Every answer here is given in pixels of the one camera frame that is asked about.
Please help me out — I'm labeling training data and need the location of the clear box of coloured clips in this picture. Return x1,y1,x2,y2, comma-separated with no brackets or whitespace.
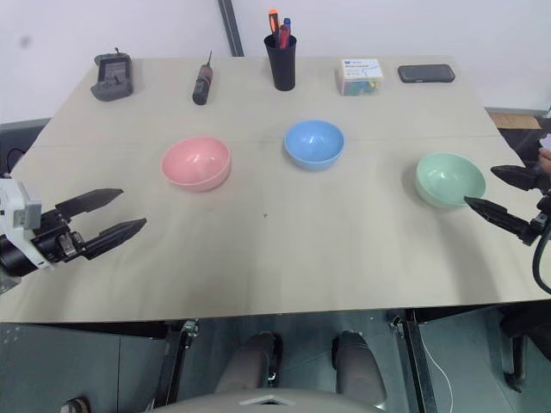
335,57,386,98

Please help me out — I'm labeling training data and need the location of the bystander person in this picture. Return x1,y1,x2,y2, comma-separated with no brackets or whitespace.
536,132,551,178

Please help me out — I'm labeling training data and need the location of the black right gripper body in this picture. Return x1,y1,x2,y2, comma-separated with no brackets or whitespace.
519,168,551,247

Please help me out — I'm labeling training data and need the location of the blue plastic bowl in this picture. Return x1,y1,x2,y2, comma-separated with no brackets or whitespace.
282,119,346,172

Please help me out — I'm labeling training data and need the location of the black pen cup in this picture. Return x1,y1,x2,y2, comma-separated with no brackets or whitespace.
263,34,299,92

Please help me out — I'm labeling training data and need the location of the dark rounded robot leg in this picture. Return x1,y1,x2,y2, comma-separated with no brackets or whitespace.
331,330,387,408
214,331,284,393

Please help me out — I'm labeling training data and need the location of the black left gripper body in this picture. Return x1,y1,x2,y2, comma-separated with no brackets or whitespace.
33,208,89,264

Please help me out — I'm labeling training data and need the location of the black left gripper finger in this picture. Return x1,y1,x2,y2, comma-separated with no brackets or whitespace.
54,188,124,223
83,218,148,262

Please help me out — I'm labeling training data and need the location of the pink plastic bowl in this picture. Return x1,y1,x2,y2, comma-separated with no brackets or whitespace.
160,136,233,194

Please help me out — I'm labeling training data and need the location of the black metal table leg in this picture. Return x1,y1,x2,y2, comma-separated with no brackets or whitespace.
153,317,201,408
387,308,436,413

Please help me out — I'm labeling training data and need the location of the green plastic bowl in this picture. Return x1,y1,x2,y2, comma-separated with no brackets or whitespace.
415,151,487,210

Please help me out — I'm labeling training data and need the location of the thin black cable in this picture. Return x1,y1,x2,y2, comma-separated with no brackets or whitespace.
4,147,28,174

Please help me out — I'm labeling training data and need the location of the black rectangular case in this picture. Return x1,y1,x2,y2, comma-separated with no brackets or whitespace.
397,64,457,84

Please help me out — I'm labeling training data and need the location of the dark wall post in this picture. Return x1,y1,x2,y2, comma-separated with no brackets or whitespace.
216,0,246,58

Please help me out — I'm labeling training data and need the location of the grey robot torso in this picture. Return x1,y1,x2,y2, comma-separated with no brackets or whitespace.
158,385,385,413

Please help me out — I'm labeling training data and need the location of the white floor cable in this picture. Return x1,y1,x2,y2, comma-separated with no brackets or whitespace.
418,334,455,413

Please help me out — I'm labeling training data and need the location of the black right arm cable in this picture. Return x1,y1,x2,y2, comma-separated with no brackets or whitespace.
531,225,551,296

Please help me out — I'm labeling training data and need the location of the black red screwdriver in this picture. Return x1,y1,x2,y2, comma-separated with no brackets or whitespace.
191,50,216,107

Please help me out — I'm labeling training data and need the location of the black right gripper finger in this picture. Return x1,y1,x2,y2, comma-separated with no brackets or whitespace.
490,164,540,192
463,195,530,239

